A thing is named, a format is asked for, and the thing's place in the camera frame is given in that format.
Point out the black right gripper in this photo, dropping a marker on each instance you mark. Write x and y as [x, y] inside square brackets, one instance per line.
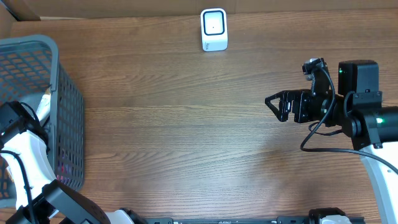
[300, 97]

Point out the white tube gold cap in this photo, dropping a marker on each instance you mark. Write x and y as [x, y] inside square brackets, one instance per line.
[43, 109]

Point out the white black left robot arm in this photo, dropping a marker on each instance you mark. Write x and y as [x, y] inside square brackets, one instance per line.
[39, 194]

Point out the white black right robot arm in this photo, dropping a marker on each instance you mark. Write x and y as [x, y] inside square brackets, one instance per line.
[355, 105]

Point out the white barcode scanner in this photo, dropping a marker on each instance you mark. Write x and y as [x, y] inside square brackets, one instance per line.
[214, 30]

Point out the grey plastic basket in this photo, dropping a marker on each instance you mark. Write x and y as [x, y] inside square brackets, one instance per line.
[29, 66]

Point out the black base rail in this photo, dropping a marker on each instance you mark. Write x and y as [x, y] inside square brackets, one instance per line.
[278, 220]

